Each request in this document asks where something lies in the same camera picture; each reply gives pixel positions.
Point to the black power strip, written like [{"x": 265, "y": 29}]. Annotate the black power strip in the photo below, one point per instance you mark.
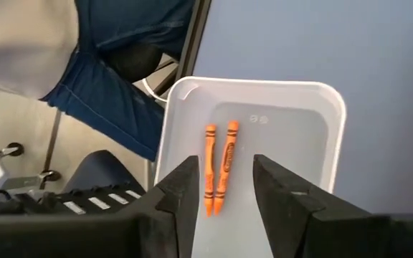
[{"x": 41, "y": 202}]

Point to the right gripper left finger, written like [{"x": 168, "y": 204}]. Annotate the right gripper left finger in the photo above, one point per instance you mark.
[{"x": 84, "y": 236}]

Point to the orange crayon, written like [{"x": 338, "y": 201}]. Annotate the orange crayon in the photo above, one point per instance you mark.
[
  {"x": 210, "y": 161},
  {"x": 227, "y": 161}
]

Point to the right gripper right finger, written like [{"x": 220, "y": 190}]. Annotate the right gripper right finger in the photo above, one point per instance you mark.
[{"x": 335, "y": 236}]

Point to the clear plastic bin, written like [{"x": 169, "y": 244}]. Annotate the clear plastic bin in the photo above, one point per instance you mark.
[{"x": 282, "y": 143}]

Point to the dark rounded seat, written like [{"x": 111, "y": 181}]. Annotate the dark rounded seat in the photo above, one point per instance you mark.
[{"x": 99, "y": 168}]

